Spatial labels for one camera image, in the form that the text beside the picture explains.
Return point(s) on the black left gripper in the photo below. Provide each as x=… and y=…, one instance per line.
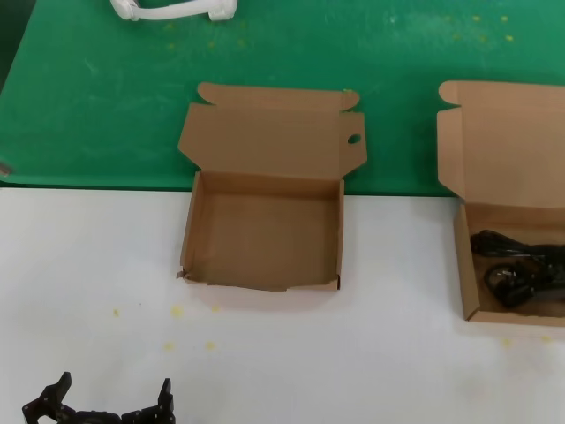
x=92, y=417

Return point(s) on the brown cardboard mailer box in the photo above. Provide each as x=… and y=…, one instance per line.
x=507, y=146

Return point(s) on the open cardboard box centre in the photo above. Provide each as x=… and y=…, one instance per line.
x=265, y=229

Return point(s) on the green tablecloth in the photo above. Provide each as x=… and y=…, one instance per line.
x=88, y=110

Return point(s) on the white VR headset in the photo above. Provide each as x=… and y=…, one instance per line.
x=176, y=9

